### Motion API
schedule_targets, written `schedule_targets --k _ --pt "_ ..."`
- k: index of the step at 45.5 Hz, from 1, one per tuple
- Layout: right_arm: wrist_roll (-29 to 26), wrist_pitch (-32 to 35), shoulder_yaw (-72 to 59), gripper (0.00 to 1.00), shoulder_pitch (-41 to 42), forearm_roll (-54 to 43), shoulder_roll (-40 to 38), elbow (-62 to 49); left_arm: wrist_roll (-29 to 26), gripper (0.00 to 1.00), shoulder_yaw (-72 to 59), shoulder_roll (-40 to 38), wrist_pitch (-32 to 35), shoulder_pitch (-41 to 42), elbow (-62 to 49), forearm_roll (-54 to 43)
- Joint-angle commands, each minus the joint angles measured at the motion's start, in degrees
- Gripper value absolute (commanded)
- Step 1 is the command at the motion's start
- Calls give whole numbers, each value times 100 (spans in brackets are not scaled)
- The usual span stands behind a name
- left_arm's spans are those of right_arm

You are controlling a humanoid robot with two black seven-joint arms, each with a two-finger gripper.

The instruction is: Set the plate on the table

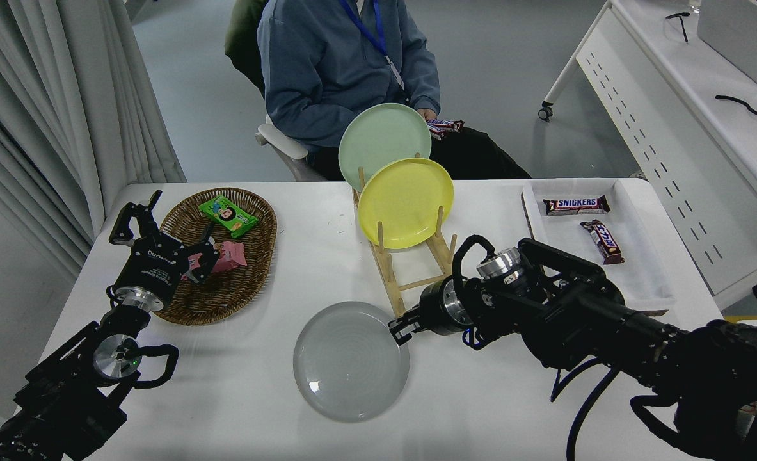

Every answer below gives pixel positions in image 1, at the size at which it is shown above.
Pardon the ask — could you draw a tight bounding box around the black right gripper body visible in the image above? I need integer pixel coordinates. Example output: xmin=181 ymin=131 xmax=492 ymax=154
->
xmin=420 ymin=279 xmax=456 ymax=336

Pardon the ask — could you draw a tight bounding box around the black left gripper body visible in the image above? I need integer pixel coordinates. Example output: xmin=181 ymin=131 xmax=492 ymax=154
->
xmin=113 ymin=233 xmax=194 ymax=302

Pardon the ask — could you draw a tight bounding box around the grey plate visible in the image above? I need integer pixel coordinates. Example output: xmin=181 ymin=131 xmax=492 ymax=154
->
xmin=293 ymin=301 xmax=411 ymax=423

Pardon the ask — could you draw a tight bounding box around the brown Snickers bar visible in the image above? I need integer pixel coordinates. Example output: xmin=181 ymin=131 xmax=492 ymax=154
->
xmin=427 ymin=119 xmax=465 ymax=139
xmin=580 ymin=220 xmax=626 ymax=266
xmin=543 ymin=195 xmax=611 ymax=216

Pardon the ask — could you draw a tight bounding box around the wooden plate rack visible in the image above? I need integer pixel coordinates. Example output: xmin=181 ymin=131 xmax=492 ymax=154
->
xmin=353 ymin=154 xmax=459 ymax=319

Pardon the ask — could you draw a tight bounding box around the yellow plate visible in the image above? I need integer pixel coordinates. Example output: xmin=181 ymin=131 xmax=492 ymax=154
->
xmin=358 ymin=158 xmax=454 ymax=250

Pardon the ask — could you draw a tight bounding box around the pale green plate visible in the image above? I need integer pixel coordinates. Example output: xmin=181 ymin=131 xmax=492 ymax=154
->
xmin=339 ymin=103 xmax=432 ymax=191

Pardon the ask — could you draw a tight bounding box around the pink snack packet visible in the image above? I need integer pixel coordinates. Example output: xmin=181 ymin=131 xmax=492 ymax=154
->
xmin=183 ymin=241 xmax=248 ymax=282

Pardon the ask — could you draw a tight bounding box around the green snack packet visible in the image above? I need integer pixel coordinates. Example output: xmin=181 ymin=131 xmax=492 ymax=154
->
xmin=198 ymin=195 xmax=259 ymax=239

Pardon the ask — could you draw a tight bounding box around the brown wicker basket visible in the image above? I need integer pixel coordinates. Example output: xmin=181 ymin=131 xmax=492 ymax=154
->
xmin=153 ymin=188 xmax=278 ymax=327

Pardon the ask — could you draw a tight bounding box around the white chair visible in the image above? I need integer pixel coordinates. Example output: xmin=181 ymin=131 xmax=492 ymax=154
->
xmin=255 ymin=112 xmax=328 ymax=182

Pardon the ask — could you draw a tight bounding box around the white rectangular tray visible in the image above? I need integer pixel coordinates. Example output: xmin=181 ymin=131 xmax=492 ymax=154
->
xmin=522 ymin=179 xmax=676 ymax=312

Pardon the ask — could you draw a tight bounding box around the white curtain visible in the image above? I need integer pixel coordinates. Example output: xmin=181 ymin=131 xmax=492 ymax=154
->
xmin=0 ymin=0 xmax=187 ymax=282

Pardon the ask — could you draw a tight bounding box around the dark green jacket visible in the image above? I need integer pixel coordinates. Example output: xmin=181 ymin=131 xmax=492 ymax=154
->
xmin=225 ymin=0 xmax=269 ymax=98

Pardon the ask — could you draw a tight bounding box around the person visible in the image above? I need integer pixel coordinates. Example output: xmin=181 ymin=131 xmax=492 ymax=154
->
xmin=257 ymin=0 xmax=532 ymax=182

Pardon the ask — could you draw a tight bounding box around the white perforated desk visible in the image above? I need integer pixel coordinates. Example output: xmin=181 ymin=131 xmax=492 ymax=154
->
xmin=538 ymin=0 xmax=757 ymax=311

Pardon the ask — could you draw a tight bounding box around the white laptop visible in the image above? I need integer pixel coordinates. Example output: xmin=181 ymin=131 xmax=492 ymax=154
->
xmin=697 ymin=0 xmax=757 ymax=88

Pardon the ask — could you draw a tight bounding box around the blue lanyard with badge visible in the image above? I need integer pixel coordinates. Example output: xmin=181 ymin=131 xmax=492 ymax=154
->
xmin=340 ymin=0 xmax=407 ymax=90

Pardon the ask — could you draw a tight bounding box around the thin black cable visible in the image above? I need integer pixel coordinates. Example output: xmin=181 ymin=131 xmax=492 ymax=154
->
xmin=665 ymin=11 xmax=691 ymax=44

